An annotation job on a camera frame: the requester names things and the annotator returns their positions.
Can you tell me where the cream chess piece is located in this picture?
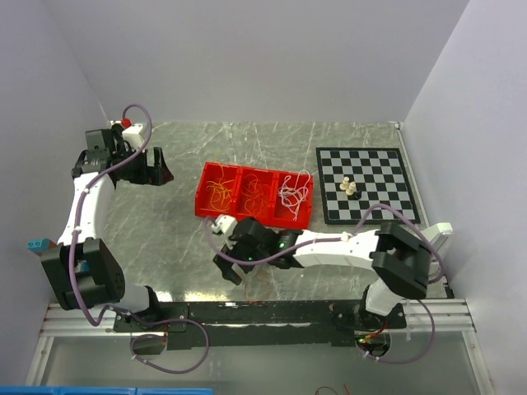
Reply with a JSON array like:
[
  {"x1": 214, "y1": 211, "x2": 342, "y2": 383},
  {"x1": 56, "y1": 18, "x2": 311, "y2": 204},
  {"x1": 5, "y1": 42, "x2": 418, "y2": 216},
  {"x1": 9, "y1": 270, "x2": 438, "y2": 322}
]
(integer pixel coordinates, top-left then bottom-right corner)
[
  {"x1": 339, "y1": 177, "x2": 349, "y2": 191},
  {"x1": 346, "y1": 182, "x2": 357, "y2": 196}
]

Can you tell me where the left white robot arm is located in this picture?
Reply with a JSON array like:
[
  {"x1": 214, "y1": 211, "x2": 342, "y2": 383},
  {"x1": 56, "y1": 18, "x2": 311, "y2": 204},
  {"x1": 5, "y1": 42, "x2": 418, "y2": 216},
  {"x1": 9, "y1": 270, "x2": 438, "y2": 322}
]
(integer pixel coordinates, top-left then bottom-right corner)
[{"x1": 40, "y1": 118, "x2": 174, "y2": 331}]

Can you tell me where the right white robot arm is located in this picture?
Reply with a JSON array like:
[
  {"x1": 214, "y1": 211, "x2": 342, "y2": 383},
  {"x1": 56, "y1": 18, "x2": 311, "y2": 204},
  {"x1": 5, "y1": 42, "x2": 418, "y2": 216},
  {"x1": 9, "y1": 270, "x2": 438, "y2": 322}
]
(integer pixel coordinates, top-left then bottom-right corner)
[{"x1": 205, "y1": 215, "x2": 453, "y2": 328}]

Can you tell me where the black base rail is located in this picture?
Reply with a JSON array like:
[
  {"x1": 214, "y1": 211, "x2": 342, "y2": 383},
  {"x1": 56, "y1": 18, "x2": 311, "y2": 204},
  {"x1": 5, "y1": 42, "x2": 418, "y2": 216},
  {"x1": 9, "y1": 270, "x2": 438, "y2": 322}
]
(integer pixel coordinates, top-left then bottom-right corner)
[{"x1": 114, "y1": 300, "x2": 407, "y2": 351}]

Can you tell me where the black white chessboard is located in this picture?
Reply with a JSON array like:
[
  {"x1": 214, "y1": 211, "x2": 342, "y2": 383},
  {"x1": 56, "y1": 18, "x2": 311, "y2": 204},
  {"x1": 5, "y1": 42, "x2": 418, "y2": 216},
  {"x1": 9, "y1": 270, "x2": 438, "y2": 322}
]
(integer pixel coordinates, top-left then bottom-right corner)
[{"x1": 316, "y1": 147, "x2": 421, "y2": 225}]

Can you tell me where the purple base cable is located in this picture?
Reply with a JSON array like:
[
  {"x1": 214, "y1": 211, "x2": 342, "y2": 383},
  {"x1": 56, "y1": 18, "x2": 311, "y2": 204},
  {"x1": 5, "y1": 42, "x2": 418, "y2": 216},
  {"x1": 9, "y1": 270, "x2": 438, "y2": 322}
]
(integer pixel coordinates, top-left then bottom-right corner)
[
  {"x1": 129, "y1": 318, "x2": 210, "y2": 374},
  {"x1": 361, "y1": 298, "x2": 436, "y2": 365}
]

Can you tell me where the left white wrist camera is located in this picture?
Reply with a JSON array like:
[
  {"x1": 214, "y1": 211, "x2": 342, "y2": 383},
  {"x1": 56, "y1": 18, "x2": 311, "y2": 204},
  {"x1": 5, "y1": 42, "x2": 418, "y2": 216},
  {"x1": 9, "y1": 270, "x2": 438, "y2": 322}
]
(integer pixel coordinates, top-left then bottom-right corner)
[{"x1": 120, "y1": 118, "x2": 145, "y2": 150}]

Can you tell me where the white cable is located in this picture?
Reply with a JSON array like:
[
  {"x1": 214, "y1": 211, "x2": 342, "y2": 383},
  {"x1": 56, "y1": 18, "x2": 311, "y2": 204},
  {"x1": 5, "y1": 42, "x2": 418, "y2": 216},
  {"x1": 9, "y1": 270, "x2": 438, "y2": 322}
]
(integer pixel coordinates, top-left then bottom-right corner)
[{"x1": 276, "y1": 169, "x2": 310, "y2": 221}]

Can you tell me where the white grey stand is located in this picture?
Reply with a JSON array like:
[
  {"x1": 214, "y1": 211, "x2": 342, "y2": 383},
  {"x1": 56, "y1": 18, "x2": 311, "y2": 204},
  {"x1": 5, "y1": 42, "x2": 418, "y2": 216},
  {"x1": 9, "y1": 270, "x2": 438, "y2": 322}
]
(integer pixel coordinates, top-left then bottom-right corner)
[{"x1": 422, "y1": 222, "x2": 454, "y2": 255}]

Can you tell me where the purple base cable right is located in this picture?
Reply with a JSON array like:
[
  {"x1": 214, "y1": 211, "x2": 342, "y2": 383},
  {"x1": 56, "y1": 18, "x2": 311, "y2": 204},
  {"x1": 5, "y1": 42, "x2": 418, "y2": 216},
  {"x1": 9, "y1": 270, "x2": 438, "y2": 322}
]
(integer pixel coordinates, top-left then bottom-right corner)
[{"x1": 361, "y1": 298, "x2": 436, "y2": 365}]

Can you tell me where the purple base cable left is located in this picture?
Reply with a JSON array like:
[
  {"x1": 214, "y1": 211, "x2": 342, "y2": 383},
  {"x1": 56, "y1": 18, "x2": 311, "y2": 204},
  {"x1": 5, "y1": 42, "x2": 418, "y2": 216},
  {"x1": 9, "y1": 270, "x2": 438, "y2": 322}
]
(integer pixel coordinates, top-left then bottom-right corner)
[{"x1": 129, "y1": 318, "x2": 210, "y2": 374}]

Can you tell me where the blue orange toy block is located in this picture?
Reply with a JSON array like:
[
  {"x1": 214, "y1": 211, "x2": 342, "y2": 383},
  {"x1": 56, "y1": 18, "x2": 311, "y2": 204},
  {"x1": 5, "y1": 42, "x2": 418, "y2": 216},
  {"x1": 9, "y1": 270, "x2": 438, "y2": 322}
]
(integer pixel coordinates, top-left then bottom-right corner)
[{"x1": 27, "y1": 239, "x2": 56, "y2": 256}]

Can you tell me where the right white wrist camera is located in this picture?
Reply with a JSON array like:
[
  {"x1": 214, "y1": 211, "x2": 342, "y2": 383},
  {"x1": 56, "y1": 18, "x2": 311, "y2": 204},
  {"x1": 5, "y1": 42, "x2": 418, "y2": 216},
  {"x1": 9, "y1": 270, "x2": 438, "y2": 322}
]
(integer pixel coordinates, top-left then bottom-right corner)
[{"x1": 210, "y1": 215, "x2": 238, "y2": 237}]

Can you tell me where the red three-compartment tray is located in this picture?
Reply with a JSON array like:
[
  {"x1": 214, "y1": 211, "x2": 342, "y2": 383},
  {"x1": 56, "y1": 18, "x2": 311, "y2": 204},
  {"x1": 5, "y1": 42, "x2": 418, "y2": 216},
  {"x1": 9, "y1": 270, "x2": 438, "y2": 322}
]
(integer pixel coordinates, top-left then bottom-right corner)
[{"x1": 194, "y1": 162, "x2": 314, "y2": 230}]

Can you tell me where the orange cable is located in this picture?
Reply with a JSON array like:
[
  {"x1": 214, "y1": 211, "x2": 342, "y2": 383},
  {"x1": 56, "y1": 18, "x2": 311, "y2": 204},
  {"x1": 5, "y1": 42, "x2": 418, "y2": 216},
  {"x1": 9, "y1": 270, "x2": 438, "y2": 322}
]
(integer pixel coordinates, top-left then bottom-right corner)
[{"x1": 204, "y1": 164, "x2": 236, "y2": 213}]

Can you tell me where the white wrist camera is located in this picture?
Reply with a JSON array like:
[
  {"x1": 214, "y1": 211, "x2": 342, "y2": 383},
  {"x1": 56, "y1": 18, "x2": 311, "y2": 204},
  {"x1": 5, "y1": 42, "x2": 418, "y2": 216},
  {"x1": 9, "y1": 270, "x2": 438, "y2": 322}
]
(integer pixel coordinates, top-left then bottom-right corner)
[
  {"x1": 210, "y1": 215, "x2": 238, "y2": 237},
  {"x1": 120, "y1": 118, "x2": 145, "y2": 150}
]

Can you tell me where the blue bin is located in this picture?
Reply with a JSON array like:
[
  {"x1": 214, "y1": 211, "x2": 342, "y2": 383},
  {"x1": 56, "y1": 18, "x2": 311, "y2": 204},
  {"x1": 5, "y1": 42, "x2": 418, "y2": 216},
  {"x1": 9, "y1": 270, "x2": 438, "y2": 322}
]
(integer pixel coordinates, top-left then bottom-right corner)
[{"x1": 1, "y1": 386, "x2": 213, "y2": 395}]

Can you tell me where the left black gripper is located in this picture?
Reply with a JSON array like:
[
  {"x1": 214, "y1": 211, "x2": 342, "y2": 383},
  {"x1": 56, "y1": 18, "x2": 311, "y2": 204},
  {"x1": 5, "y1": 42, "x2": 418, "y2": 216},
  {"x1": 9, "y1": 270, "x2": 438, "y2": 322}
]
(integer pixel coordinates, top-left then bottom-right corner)
[{"x1": 113, "y1": 145, "x2": 173, "y2": 186}]

